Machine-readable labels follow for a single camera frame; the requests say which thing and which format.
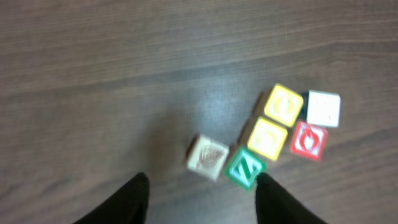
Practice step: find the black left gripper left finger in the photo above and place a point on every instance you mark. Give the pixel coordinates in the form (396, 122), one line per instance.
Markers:
(128, 205)

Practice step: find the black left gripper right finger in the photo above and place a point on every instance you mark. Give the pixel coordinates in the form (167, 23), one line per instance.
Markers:
(274, 204)

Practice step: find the white blue-edged picture block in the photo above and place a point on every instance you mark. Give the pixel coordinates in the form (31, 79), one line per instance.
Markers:
(207, 157)

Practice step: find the green letter Z block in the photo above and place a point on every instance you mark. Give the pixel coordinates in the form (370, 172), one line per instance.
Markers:
(244, 168)

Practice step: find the yellow block lower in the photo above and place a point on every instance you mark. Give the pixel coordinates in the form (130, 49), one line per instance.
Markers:
(264, 137)

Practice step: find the yellow block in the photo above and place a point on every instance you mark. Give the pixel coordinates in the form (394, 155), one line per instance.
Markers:
(280, 104)
(264, 137)

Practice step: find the red picture block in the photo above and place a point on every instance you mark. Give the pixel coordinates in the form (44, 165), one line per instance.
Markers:
(309, 141)

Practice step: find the yellow block upper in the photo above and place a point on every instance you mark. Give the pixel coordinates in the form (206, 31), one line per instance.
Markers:
(280, 104)

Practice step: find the white line-drawing block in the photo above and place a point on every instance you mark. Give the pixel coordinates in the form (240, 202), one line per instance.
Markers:
(323, 108)

